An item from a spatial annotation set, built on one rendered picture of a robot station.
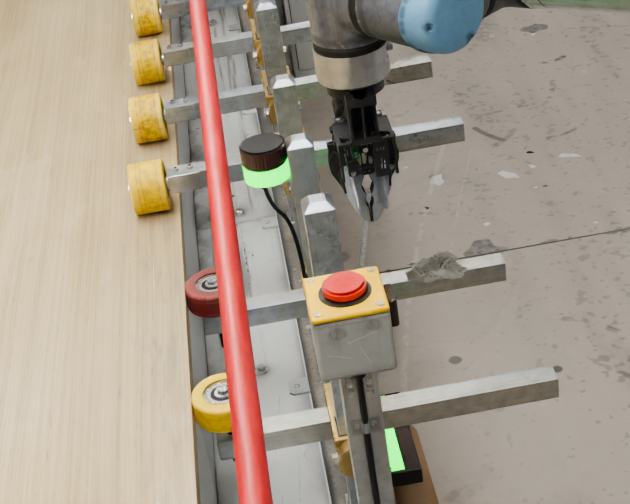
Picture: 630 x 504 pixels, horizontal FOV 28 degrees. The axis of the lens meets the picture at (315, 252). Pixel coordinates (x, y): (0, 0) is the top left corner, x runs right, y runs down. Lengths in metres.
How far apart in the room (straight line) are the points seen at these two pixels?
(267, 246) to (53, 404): 0.85
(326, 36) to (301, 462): 0.67
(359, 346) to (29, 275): 0.87
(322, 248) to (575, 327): 1.79
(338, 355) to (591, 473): 1.65
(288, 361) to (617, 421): 1.01
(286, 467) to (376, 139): 0.56
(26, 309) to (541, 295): 1.72
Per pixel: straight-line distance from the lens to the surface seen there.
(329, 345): 1.11
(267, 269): 2.30
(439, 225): 3.55
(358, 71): 1.49
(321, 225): 1.37
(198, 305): 1.74
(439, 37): 1.38
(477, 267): 1.79
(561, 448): 2.78
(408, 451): 1.73
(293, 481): 1.84
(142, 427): 1.54
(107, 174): 2.12
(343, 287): 1.11
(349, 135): 1.54
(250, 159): 1.59
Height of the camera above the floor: 1.85
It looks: 32 degrees down
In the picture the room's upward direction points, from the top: 9 degrees counter-clockwise
